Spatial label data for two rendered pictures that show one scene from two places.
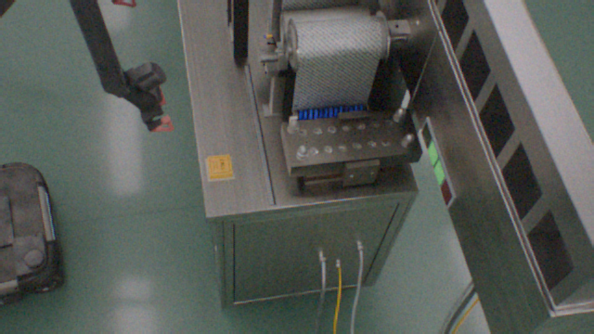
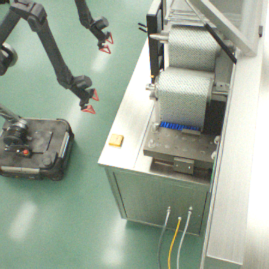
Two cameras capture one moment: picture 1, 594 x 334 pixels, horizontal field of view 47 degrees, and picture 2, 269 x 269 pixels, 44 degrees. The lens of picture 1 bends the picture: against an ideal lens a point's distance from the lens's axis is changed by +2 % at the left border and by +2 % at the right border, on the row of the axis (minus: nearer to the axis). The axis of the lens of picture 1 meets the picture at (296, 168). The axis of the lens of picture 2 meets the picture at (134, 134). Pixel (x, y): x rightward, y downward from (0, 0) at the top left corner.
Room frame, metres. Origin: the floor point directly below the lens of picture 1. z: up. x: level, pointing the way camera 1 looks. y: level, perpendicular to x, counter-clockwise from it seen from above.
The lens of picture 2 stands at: (0.28, -0.57, 2.44)
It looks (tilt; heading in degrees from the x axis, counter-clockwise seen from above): 54 degrees down; 41
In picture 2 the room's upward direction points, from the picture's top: 9 degrees counter-clockwise
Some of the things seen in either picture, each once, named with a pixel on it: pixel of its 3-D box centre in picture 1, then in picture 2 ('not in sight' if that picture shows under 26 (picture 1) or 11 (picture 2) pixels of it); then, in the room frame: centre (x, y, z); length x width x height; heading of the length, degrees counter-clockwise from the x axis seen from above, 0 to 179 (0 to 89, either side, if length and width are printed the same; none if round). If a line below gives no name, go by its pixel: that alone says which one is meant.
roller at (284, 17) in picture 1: (325, 29); (189, 80); (1.41, -0.03, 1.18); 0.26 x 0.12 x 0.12; 108
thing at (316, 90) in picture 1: (333, 89); (181, 114); (1.24, -0.08, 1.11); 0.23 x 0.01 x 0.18; 108
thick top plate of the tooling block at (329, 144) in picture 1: (350, 142); (184, 146); (1.14, -0.15, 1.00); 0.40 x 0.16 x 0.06; 108
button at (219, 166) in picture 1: (219, 166); (116, 140); (1.04, 0.23, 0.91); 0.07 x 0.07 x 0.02; 18
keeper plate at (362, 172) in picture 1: (360, 173); (183, 166); (1.05, -0.19, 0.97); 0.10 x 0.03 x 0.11; 108
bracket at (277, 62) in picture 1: (274, 82); (155, 103); (1.28, 0.11, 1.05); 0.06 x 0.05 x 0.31; 108
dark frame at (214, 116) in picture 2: (335, 84); (192, 113); (1.35, -0.08, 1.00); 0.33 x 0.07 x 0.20; 108
